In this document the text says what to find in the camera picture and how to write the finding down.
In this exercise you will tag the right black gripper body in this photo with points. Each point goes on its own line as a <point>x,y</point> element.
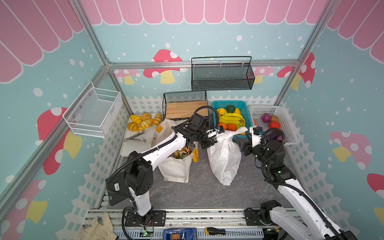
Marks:
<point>248,144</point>

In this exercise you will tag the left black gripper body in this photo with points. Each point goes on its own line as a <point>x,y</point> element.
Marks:
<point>202,137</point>

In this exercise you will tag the gold black snack bag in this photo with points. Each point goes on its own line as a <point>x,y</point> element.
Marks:
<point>182,153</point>

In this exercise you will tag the white plastic grocery bag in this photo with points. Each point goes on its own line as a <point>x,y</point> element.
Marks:
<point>225,156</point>

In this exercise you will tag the white canvas tote bag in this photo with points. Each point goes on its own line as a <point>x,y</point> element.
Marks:
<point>174,169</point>

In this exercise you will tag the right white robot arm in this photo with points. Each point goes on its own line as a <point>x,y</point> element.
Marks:
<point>314,225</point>

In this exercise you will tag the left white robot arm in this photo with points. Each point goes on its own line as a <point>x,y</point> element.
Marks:
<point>134,179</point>

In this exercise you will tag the red tomato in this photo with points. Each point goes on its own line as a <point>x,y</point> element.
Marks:
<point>275,124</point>

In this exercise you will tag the orange fruit left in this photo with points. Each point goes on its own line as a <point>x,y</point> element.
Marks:
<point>222,126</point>

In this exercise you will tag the orange fruit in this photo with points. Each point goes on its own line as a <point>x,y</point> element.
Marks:
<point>232,127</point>
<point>222,126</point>

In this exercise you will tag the yellow lemon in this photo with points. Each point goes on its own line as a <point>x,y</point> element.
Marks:
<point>221,111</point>

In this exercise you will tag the brown potato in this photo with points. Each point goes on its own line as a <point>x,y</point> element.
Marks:
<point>274,118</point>

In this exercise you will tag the teal plastic fruit basket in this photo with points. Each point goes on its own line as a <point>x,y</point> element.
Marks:
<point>241,108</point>

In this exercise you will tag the purple onion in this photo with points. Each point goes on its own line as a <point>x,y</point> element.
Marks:
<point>266,118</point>

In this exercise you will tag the yellow banana bunch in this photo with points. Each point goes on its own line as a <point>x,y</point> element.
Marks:
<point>232,118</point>

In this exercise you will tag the orange fruit right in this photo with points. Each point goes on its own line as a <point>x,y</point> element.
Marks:
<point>232,127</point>

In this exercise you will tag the green avocado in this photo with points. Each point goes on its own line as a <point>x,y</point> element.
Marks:
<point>230,109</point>

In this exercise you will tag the white plastic vegetable basket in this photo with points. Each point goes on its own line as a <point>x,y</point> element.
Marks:
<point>287,125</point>

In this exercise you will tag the striped bread roll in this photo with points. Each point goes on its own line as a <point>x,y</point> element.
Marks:
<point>136,119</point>

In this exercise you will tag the metal tongs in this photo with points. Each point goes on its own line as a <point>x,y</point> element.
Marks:
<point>136,138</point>

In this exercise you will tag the blue electronics box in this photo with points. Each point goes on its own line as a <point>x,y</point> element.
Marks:
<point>180,234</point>

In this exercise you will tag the beige cloth rag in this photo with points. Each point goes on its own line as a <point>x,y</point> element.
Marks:
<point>97,231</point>

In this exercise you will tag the black wire snack shelf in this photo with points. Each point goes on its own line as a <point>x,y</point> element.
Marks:
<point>182,105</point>

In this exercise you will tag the black mesh wall basket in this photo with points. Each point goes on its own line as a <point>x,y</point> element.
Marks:
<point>222,73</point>

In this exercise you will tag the white wire wall basket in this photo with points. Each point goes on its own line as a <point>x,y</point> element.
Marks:
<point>93,112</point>

